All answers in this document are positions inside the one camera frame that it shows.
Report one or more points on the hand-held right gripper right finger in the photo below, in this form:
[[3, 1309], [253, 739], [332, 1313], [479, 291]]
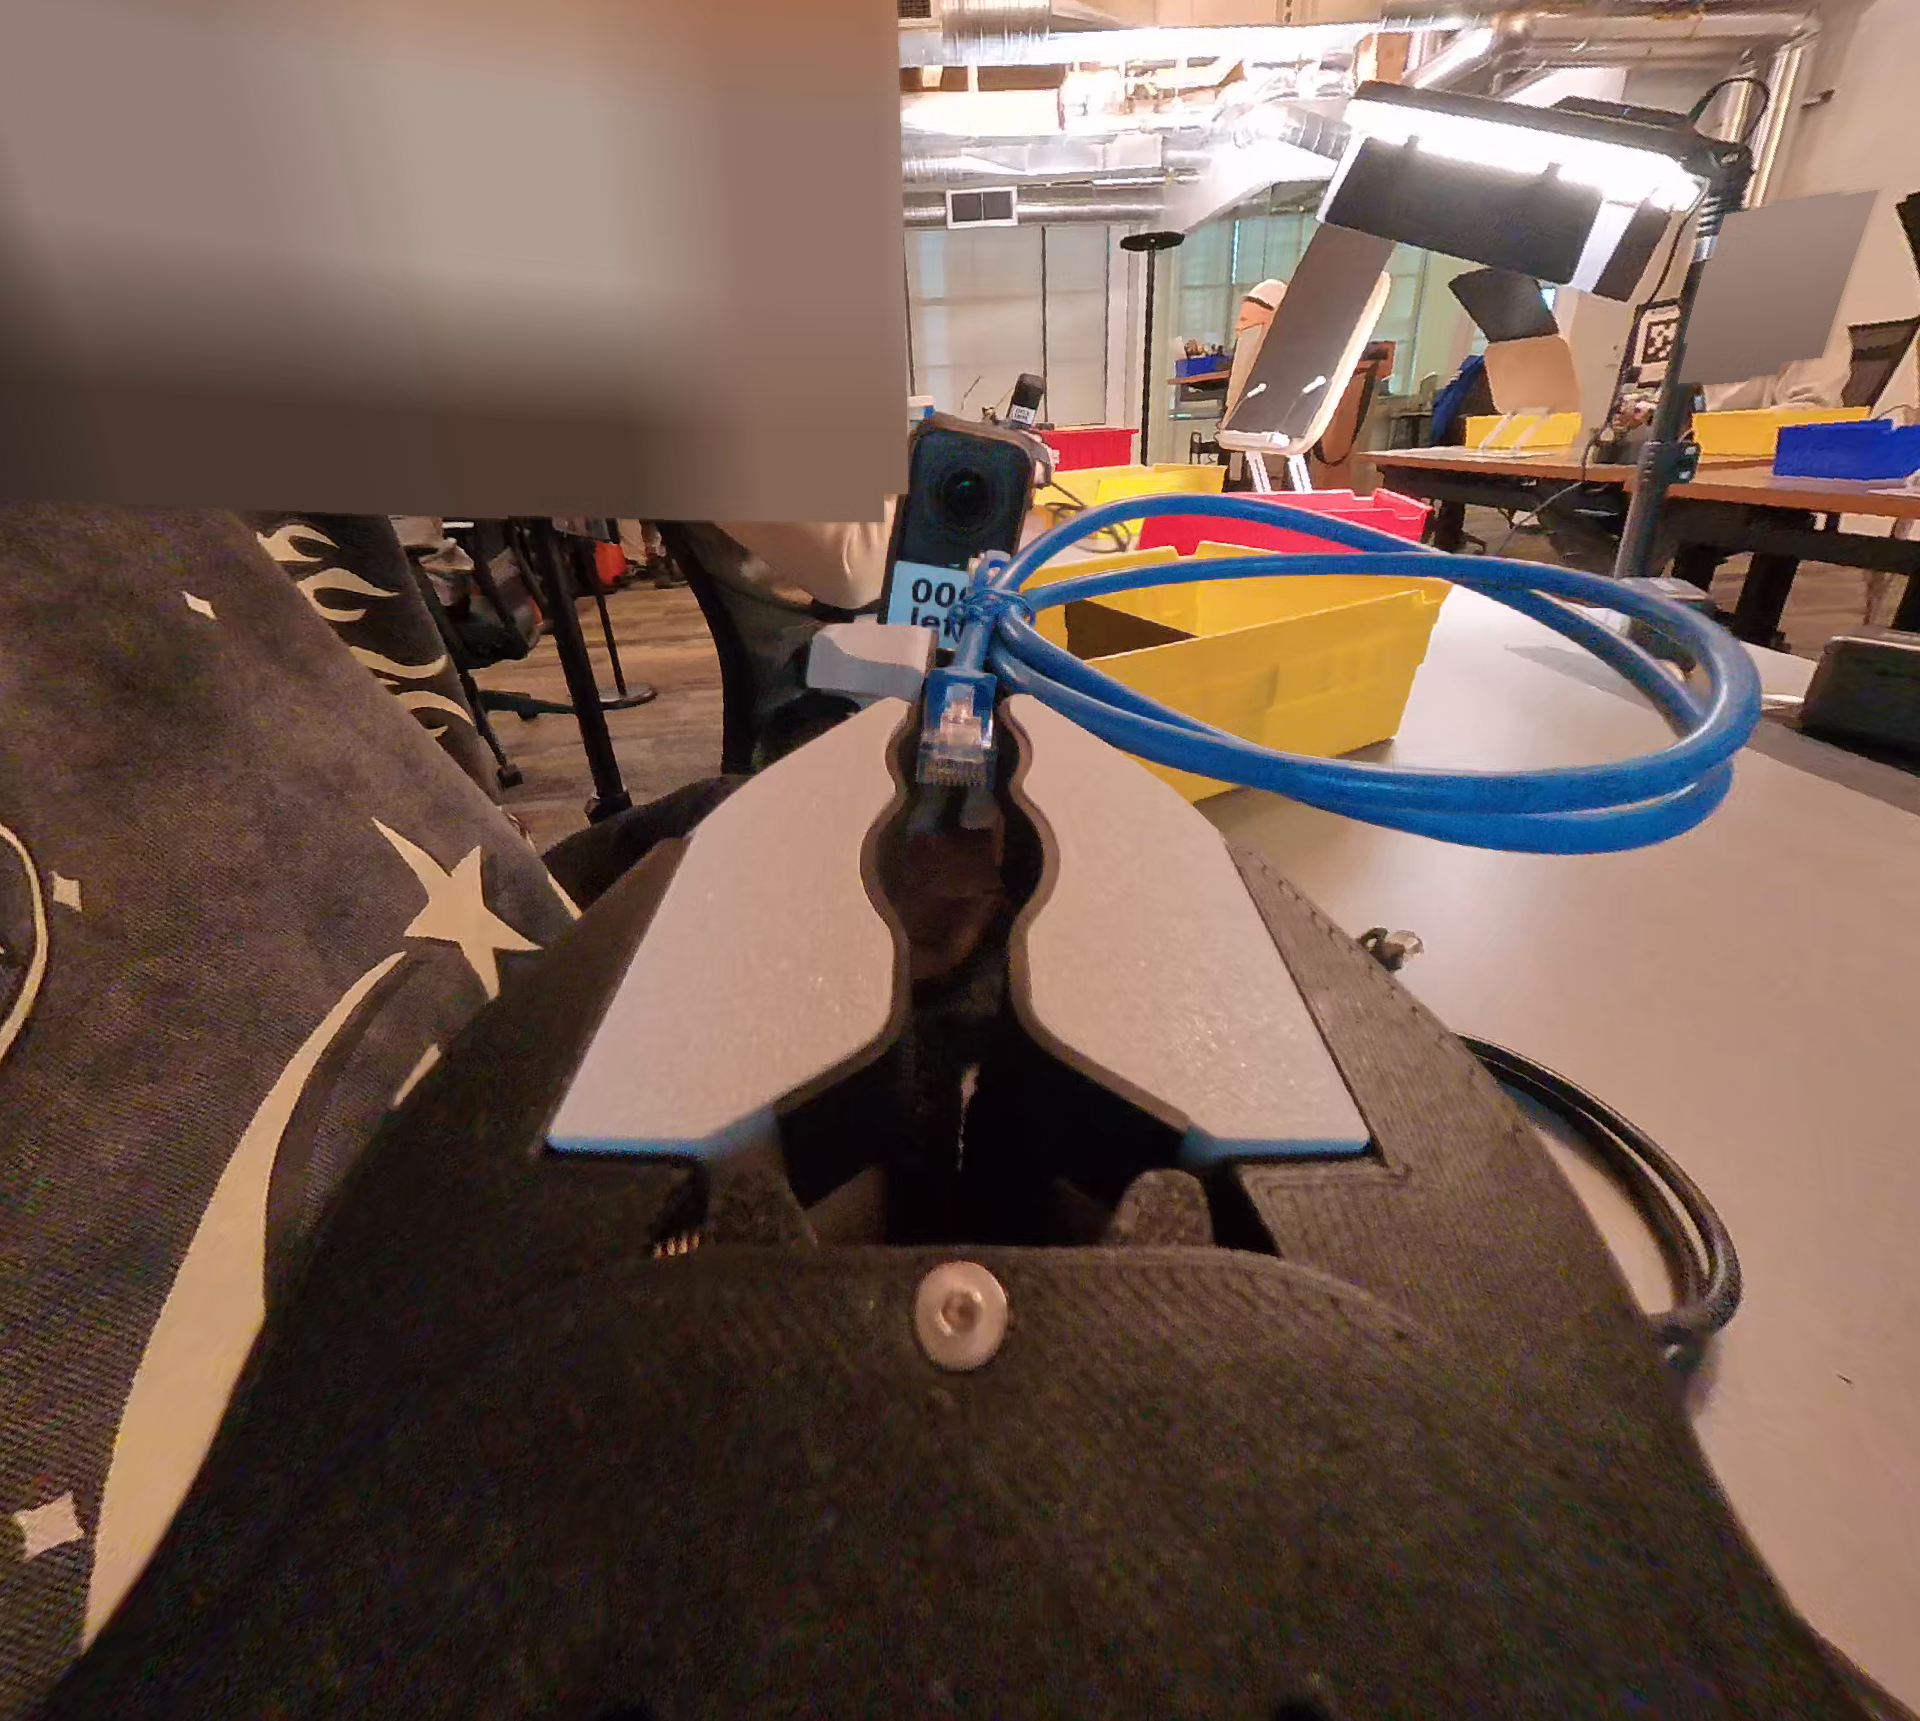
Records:
[[1171, 988]]

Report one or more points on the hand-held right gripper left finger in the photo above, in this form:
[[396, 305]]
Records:
[[735, 972]]

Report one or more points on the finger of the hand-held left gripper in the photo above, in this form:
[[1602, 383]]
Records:
[[862, 666]]

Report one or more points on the red plastic bin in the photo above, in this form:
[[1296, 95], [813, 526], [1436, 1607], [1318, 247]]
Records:
[[1089, 449], [1290, 518]]

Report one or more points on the yellow plastic bin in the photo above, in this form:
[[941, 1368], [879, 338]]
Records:
[[1771, 435], [1515, 431], [1275, 687], [1171, 478]]

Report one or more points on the small metal screw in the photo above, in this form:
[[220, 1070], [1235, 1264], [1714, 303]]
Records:
[[1393, 946]]

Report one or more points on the black floor lamp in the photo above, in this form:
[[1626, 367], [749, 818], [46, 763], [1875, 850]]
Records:
[[1151, 340]]

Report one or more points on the white air vent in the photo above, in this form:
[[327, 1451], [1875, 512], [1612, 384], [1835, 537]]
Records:
[[980, 208]]

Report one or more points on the wooden table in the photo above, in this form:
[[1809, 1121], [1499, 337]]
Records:
[[1501, 469]]

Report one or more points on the LED light panel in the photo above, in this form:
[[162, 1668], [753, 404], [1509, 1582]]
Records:
[[1440, 207]]

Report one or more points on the dark star print shirt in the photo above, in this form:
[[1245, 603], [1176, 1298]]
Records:
[[180, 852]]

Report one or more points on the black light stand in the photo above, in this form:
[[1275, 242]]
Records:
[[1658, 461]]

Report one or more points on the black white fiducial marker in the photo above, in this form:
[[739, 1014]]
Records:
[[1658, 338]]

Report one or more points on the black device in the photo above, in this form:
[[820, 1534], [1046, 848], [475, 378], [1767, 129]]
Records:
[[1868, 700]]

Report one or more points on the blue plastic bin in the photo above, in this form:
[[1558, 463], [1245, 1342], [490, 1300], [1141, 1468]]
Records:
[[1844, 450]]

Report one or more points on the grey panel with white frame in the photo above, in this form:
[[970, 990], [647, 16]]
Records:
[[1321, 326]]

